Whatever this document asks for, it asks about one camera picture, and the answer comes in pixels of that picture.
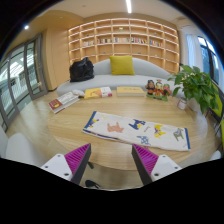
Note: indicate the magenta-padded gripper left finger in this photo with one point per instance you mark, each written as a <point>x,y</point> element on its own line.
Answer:
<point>60,165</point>

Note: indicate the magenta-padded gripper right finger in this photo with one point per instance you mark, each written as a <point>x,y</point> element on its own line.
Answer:
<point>163,165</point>

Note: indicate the white animal-print towel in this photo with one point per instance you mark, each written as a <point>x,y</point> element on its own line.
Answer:
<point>133,130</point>

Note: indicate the white chair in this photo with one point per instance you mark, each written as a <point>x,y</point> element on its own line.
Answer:
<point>20,148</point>
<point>215,155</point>

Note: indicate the red-covered book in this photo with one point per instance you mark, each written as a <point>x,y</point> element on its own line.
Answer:
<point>63,102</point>

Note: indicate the small white jar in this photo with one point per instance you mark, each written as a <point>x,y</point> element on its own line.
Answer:
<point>182,104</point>

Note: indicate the lime green chair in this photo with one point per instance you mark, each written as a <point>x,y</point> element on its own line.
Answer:
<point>218,101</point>
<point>222,133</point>

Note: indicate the colourful cartoon figurine set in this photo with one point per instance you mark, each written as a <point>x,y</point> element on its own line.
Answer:
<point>157,90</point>

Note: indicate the yellow and white book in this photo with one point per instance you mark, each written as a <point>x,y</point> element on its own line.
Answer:
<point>97,93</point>

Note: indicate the yellow hardcover book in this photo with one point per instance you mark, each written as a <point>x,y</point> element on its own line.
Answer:
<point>130,91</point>

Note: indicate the green potted plant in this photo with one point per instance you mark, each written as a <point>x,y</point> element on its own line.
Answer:
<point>195,85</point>

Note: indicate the light grey curved sofa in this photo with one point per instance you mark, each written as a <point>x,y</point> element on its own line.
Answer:
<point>100,80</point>

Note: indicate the grey-framed glass door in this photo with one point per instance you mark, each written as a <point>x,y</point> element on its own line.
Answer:
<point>20,76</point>

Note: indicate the black bag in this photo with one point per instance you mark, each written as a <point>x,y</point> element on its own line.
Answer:
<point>81,70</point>

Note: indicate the yellow cushion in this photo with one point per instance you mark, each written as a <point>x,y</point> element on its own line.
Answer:
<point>122,65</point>

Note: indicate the dark-framed window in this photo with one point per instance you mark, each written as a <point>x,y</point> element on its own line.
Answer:
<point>208,58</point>

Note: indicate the white curtain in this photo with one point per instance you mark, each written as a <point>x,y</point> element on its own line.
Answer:
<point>192,51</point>

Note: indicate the round ceiling spotlight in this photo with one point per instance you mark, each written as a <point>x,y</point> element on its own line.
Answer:
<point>26,27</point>

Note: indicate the long ceiling light strip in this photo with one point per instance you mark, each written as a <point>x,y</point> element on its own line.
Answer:
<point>128,6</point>

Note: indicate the wooden wall shelf unit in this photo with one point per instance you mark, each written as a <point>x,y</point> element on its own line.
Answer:
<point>123,48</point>

